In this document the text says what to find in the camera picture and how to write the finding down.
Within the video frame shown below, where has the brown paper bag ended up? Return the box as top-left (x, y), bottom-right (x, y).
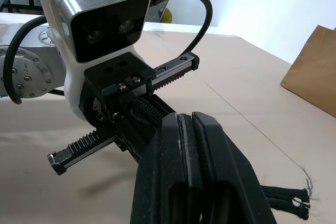
top-left (280, 24), bottom-right (336, 119)

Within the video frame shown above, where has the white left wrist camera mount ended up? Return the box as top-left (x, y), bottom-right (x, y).
top-left (32, 0), bottom-right (152, 124)

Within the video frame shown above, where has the yellow round object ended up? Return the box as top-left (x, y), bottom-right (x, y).
top-left (160, 7), bottom-right (173, 23)

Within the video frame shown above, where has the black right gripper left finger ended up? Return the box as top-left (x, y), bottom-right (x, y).
top-left (130, 113), bottom-right (211, 224)

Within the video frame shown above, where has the ribbed finger of the black left gripper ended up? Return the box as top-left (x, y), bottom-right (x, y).
top-left (115, 93), bottom-right (177, 162)

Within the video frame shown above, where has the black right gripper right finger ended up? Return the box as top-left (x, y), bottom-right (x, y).
top-left (191, 111), bottom-right (278, 224)

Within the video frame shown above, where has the black fabric strap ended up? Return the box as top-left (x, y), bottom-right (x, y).
top-left (260, 185), bottom-right (311, 221)

